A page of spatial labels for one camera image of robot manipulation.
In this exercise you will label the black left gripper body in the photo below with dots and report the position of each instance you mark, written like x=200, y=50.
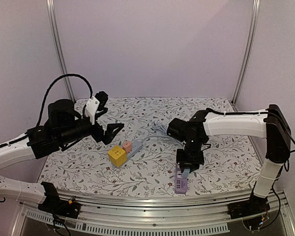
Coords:
x=98, y=135

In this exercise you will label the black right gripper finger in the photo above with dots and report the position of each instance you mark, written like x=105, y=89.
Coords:
x=194, y=168
x=180, y=169

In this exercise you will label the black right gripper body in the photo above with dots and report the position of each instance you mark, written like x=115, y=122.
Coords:
x=190, y=160

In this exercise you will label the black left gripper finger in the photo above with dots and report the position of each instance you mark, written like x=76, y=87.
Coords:
x=114, y=128
x=107, y=138

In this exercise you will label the light blue plug adapter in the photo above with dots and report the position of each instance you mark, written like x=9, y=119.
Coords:
x=185, y=173

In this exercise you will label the yellow cube socket adapter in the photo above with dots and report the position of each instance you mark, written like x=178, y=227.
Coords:
x=117, y=156

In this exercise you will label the purple power strip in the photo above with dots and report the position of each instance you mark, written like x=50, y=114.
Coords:
x=180, y=182

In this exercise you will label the pink plug adapter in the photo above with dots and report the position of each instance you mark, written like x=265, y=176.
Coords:
x=127, y=147

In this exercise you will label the blue power strip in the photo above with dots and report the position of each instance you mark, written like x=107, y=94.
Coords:
x=136, y=147

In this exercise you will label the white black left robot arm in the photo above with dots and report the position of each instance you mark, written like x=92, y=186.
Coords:
x=64, y=128

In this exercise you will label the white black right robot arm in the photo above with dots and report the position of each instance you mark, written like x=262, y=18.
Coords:
x=269, y=124

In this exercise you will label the floral patterned table mat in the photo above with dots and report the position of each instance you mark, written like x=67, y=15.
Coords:
x=231, y=163

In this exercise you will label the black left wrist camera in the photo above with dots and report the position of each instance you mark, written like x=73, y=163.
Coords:
x=62, y=113

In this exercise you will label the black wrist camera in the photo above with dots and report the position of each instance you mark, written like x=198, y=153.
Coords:
x=62, y=113
x=177, y=129

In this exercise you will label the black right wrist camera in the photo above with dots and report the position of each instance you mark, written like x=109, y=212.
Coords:
x=177, y=129

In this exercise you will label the aluminium front rail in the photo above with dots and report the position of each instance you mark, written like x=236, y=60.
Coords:
x=200, y=215

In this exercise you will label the left aluminium frame post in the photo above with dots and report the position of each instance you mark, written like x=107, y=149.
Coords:
x=58, y=48

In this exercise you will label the aluminium frame post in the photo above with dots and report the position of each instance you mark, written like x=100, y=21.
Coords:
x=247, y=51
x=58, y=48

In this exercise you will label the right aluminium frame post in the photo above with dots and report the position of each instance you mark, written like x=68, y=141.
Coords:
x=247, y=51

